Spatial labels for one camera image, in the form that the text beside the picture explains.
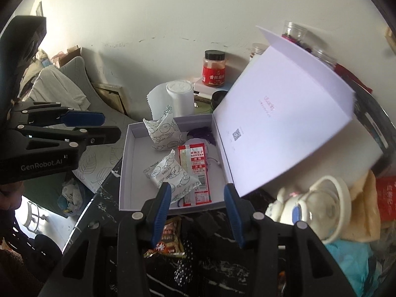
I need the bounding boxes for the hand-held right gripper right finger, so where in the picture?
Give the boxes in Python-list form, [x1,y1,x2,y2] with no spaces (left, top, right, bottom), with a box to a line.
[223,183,356,297]

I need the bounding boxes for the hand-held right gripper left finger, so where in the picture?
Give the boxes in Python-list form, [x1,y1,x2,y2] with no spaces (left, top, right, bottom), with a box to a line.
[60,182,172,297]

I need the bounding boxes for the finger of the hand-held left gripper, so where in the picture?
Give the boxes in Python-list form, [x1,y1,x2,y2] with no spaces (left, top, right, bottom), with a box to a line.
[0,126,122,161]
[11,102,106,129]

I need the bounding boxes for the brown snack packet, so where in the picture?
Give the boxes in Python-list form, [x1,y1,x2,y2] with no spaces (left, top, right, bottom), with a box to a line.
[144,217,186,259]

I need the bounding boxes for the white green-print packet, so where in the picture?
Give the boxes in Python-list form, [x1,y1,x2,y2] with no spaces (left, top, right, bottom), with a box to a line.
[142,149,201,205]
[142,103,188,152]

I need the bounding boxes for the black polka dot scrunchie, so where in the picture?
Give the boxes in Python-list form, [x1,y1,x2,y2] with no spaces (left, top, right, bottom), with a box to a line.
[173,238,195,288]

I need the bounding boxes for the long red snack packet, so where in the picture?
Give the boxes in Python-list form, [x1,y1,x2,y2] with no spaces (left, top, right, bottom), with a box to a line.
[177,142,212,207]

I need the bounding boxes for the lavender gift box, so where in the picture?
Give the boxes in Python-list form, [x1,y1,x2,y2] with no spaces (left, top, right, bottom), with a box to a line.
[119,25,384,212]

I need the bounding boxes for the person's left hand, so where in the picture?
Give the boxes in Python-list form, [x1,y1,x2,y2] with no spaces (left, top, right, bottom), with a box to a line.
[0,181,25,212]

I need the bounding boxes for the grey leaf-print chair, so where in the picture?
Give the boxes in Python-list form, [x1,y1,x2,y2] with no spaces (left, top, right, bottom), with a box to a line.
[57,56,138,192]

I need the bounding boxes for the grey cloth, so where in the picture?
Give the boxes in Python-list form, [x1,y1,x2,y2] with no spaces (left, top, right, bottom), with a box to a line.
[23,66,90,112]

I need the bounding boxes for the cardboard box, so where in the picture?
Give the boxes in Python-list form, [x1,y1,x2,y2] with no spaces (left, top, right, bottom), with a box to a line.
[51,46,81,69]

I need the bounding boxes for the bin of crumpled paper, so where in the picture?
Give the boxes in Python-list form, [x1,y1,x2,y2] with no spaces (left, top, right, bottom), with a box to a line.
[60,181,85,217]

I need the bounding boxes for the paper towel roll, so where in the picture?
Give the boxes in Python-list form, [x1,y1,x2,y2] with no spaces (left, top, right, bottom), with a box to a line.
[147,80,195,121]

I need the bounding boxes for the cream water bottle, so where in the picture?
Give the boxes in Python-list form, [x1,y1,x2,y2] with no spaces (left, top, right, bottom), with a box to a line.
[266,175,353,245]

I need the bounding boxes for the dark bowl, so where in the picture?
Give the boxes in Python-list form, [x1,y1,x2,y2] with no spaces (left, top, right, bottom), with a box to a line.
[211,90,229,112]

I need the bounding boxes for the blue plastic bag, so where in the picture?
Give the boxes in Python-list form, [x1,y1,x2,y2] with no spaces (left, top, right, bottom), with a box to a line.
[325,241,381,297]

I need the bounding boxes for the red sauce jar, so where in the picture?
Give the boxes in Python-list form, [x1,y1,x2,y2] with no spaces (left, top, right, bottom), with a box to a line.
[202,49,226,88]

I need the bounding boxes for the tan paper bag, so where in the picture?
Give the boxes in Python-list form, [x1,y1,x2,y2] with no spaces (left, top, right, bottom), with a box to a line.
[340,170,382,243]

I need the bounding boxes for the red foil packet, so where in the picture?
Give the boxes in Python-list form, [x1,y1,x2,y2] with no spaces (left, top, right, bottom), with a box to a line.
[376,175,396,223]

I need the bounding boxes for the black foil bag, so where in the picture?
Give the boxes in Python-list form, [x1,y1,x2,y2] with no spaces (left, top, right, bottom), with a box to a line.
[349,77,390,177]

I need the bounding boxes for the clear plastic jar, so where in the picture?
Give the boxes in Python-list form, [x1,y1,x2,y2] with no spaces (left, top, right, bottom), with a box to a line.
[312,49,338,72]
[250,43,270,62]
[283,20,311,53]

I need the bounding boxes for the dark red bag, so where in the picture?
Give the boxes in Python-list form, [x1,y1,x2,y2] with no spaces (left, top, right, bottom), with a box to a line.
[336,63,373,93]

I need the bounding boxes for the gold picture frame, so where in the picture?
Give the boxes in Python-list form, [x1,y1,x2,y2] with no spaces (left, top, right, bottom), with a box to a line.
[93,82,127,115]

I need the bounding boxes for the gold wall frame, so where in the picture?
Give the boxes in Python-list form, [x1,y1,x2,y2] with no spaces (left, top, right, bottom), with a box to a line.
[385,26,396,50]

